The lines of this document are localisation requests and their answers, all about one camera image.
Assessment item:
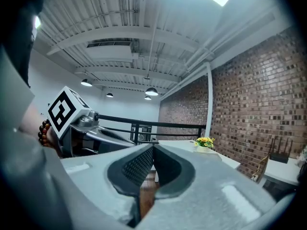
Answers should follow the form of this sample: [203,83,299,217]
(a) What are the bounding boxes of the potted yellow flowers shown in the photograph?
[194,137,215,152]

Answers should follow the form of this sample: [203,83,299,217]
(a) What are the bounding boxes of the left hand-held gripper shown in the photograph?
[47,86,138,158]

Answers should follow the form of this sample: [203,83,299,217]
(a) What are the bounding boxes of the white vertical pipe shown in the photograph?
[205,62,214,138]

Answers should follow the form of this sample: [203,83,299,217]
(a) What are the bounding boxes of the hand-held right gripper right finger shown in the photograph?
[141,144,277,230]

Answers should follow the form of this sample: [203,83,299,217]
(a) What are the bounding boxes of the person's left forearm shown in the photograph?
[18,104,63,158]

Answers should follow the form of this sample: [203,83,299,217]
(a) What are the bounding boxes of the crumpled white paper pile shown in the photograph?
[297,146,307,164]

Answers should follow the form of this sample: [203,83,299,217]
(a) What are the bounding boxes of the white side table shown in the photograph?
[260,157,303,194]

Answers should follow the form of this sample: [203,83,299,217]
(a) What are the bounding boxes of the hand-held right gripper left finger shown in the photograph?
[59,143,154,226]

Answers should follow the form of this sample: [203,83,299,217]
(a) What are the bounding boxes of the brown bead bracelet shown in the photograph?
[38,119,51,146]

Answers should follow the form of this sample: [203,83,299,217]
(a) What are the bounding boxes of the white square table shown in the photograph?
[157,139,241,170]

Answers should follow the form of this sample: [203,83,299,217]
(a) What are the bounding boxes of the white ceiling air conditioner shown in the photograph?
[85,38,140,63]

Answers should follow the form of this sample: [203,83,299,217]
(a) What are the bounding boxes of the black router with antennas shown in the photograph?
[268,137,295,164]

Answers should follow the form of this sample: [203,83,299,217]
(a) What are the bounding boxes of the black metal railing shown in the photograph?
[98,114,207,146]

